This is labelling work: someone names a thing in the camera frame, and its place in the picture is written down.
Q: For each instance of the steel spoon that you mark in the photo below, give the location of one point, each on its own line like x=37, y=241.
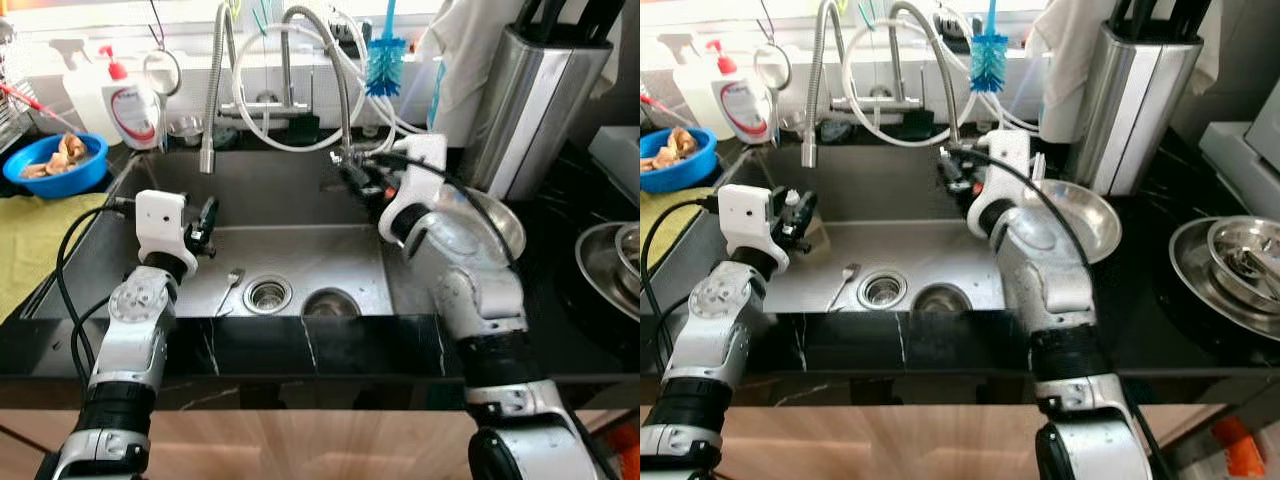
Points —
x=232, y=285
x=842, y=285

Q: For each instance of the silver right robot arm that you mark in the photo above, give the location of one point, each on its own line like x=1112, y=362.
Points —
x=1060, y=300
x=490, y=310

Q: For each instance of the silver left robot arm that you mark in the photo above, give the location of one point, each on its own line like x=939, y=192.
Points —
x=130, y=320
x=710, y=340

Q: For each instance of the clear bottle with white cap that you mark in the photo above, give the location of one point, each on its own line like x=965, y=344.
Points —
x=793, y=199

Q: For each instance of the dark sponge caddy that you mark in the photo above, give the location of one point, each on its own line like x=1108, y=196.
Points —
x=912, y=125
x=300, y=130

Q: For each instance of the stainless steel sink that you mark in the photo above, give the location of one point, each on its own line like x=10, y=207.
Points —
x=300, y=250
x=900, y=250

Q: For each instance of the steel sink drain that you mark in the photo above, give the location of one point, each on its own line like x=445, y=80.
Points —
x=882, y=290
x=267, y=295

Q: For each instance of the small steel bowl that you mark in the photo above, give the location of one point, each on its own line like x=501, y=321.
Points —
x=793, y=125
x=185, y=127

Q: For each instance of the blue bottle brush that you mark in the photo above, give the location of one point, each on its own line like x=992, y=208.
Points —
x=988, y=60
x=383, y=65

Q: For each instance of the steel spring neck faucet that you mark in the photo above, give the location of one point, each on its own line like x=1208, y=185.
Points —
x=815, y=90
x=212, y=90

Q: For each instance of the steel plate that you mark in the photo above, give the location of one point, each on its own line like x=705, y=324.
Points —
x=1090, y=215
x=505, y=225
x=1188, y=270
x=595, y=265

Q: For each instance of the white red pump soap bottle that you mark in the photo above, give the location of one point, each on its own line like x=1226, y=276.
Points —
x=135, y=110
x=742, y=105

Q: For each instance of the blue plastic bowl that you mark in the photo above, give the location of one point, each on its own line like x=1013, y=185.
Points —
x=55, y=183
x=680, y=180

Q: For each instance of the yellow dish cloth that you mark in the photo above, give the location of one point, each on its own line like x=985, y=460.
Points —
x=30, y=250
x=665, y=225

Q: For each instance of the tan peel scraps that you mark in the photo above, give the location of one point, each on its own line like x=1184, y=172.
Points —
x=60, y=155
x=675, y=148

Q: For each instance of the teal tie strip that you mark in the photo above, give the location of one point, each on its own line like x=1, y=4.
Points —
x=260, y=18
x=868, y=15

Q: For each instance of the steel mesh strainer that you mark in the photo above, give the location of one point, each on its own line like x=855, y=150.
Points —
x=772, y=47
x=162, y=52

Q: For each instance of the white spray bottle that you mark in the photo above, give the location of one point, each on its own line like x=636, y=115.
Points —
x=695, y=85
x=85, y=85

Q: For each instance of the steel knife block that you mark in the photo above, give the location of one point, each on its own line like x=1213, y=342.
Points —
x=1130, y=110
x=535, y=110

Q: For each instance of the green hanging clip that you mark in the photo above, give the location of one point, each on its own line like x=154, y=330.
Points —
x=235, y=10
x=838, y=10

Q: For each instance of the light wood cabinet panel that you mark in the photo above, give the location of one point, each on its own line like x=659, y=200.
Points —
x=900, y=440
x=300, y=440

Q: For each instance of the orange plastic object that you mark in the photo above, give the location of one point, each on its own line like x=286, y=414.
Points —
x=1235, y=445
x=628, y=452

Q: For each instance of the steel cutlery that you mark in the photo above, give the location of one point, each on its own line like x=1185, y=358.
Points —
x=1255, y=265

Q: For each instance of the white appliance with round opening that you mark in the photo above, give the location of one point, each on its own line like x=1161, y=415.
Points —
x=1268, y=430

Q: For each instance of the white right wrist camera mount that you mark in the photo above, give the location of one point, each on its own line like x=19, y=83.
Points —
x=420, y=180
x=1005, y=180

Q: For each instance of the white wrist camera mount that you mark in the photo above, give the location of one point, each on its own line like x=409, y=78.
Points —
x=1005, y=180
x=745, y=225
x=162, y=225
x=420, y=180

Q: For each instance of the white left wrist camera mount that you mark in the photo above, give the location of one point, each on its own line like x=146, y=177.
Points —
x=162, y=225
x=745, y=225

